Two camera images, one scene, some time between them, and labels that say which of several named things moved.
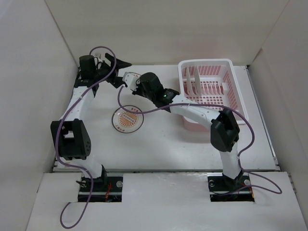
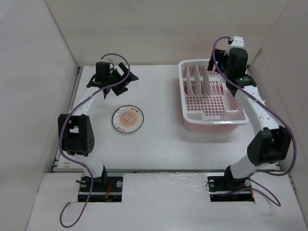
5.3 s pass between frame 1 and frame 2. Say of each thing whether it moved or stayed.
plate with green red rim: stayed
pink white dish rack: stayed
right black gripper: moved
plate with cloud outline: stayed
